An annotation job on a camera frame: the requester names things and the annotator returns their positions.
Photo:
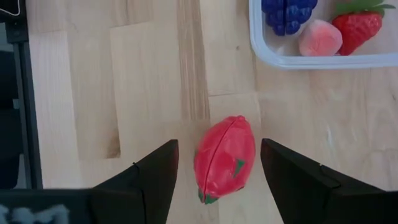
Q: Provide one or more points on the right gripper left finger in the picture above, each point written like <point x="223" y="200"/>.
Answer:
<point x="143" y="193"/>

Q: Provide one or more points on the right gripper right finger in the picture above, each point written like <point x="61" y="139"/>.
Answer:
<point x="317" y="196"/>

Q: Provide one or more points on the red dragon fruit toy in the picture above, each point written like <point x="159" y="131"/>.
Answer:
<point x="224" y="158"/>

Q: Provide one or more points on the small pink peach toy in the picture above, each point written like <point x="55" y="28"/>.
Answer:
<point x="320" y="39"/>

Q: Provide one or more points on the red strawberry toy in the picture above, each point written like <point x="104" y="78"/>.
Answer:
<point x="357" y="28"/>

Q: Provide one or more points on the purple grape bunch toy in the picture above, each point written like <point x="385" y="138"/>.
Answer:
<point x="289" y="15"/>

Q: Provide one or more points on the clear plastic tupperware container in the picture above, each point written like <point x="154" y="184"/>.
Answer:
<point x="311" y="62"/>

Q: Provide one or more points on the black metal table frame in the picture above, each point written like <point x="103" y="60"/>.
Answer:
<point x="28" y="109"/>

